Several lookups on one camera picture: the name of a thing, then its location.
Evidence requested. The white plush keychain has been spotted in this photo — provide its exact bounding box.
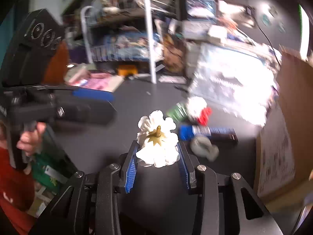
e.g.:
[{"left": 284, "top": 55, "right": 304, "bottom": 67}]
[{"left": 186, "top": 97, "right": 212, "bottom": 126}]

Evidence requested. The person's left hand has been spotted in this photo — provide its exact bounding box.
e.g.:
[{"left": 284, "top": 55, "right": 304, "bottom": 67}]
[{"left": 16, "top": 122, "right": 46, "bottom": 156}]

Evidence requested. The green round badge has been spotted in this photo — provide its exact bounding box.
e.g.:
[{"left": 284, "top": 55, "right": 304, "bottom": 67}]
[{"left": 166, "top": 102, "right": 188, "bottom": 123}]

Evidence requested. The pink patterned box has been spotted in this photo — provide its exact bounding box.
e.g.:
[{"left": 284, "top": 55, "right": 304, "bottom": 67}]
[{"left": 75, "top": 73, "right": 124, "bottom": 92}]

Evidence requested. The orange anime card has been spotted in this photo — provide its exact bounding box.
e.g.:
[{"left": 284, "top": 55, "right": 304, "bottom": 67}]
[{"left": 163, "top": 33, "right": 186, "bottom": 76}]

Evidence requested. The brown cardboard box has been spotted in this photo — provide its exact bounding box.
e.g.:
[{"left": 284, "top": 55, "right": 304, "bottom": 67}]
[{"left": 254, "top": 47, "right": 312, "bottom": 212}]

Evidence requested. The blue tube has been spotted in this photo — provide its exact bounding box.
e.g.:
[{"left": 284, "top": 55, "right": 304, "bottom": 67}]
[{"left": 179, "top": 125, "right": 238, "bottom": 145}]

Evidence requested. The white wire rack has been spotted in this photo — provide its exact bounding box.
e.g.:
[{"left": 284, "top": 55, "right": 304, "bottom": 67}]
[{"left": 80, "top": 0, "right": 180, "bottom": 84}]

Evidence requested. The white fabric flower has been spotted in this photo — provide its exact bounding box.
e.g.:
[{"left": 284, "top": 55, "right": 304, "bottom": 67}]
[{"left": 136, "top": 110, "right": 180, "bottom": 168}]

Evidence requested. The orange small box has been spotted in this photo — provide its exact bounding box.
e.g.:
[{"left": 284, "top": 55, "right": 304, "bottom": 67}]
[{"left": 117, "top": 65, "right": 138, "bottom": 77}]

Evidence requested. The white drawer unit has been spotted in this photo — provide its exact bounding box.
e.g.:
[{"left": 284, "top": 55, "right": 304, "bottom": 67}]
[{"left": 185, "top": 42, "right": 201, "bottom": 79}]

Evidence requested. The clear plastic zip bag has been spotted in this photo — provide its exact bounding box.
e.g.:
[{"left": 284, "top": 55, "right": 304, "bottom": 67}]
[{"left": 188, "top": 43, "right": 276, "bottom": 126}]

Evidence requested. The pink white sachet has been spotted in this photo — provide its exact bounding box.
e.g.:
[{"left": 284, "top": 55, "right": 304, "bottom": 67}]
[{"left": 159, "top": 75, "right": 187, "bottom": 84}]

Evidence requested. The black power cable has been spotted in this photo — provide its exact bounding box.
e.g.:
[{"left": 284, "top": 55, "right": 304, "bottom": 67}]
[{"left": 246, "top": 6, "right": 282, "bottom": 67}]

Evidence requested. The anime poster box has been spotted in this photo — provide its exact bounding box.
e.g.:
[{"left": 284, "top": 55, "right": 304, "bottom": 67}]
[{"left": 91, "top": 31, "right": 150, "bottom": 61}]

